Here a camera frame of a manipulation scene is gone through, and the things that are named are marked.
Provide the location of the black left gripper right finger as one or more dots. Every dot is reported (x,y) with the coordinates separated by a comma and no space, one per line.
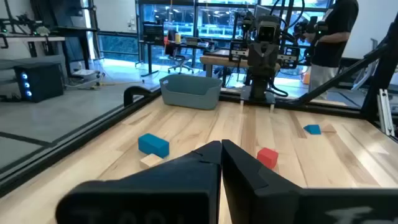
(264,202)

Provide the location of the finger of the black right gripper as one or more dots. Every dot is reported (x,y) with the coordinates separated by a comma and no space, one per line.
(286,57)
(239,51)

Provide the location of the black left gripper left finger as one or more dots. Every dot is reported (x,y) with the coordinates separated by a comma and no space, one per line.
(171,186)

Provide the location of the small natural wood block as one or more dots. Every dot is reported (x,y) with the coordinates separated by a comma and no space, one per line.
(150,161)

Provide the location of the red cube block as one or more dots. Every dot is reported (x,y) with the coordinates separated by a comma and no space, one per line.
(266,157)

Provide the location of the blue rectangular block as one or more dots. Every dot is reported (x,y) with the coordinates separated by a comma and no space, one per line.
(154,144)

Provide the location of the blue wedge block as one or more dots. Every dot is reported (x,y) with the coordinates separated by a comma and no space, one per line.
(312,129)

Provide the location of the natural wood wedge block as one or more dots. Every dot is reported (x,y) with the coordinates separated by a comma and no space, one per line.
(329,128)

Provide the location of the black background robot arm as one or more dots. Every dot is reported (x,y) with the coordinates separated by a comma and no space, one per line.
(28,23)

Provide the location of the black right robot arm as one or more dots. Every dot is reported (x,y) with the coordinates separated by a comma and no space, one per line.
(267,21)

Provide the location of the wooden work table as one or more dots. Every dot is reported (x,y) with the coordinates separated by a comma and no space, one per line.
(217,60)

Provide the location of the person beside robot rig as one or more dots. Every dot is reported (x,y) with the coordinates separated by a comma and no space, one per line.
(337,31)

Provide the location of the yellow cylinder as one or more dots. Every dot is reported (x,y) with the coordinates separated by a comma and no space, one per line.
(178,38)

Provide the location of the grey-blue plastic bin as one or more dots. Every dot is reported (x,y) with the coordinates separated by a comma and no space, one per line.
(189,93)

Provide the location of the black office chair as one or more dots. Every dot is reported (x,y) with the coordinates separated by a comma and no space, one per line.
(174,53)

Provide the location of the black computer monitor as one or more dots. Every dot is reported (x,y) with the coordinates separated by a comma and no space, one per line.
(153,32)

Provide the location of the black office desk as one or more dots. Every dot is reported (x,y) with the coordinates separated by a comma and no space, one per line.
(149,59)

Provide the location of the aluminium extrusion bar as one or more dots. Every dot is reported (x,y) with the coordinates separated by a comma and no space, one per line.
(385,112)

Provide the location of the black computer tower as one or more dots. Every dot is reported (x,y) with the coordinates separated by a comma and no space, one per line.
(38,82)

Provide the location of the black diagonal frame strut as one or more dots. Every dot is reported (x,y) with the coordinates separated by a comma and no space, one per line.
(342,74)

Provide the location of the black frame post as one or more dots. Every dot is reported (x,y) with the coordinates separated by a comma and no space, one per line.
(385,77)

